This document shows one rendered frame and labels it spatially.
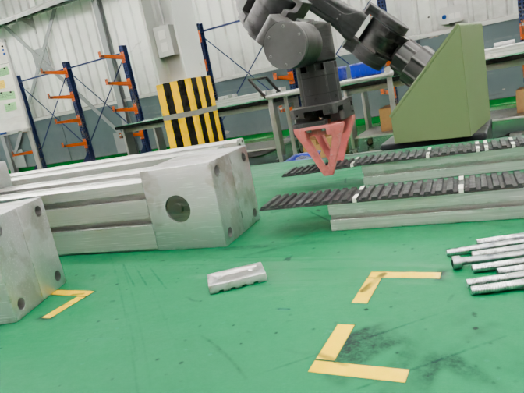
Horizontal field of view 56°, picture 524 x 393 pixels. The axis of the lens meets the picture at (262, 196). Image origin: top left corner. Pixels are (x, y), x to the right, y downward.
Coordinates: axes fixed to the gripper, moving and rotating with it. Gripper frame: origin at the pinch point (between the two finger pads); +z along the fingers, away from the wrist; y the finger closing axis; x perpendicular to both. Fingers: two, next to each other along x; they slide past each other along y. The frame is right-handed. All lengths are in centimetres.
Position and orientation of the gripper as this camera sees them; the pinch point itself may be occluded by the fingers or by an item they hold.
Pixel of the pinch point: (332, 165)
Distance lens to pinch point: 72.9
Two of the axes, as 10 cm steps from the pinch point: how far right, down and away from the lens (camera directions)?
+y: -3.7, 2.7, -8.9
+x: 9.1, -0.9, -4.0
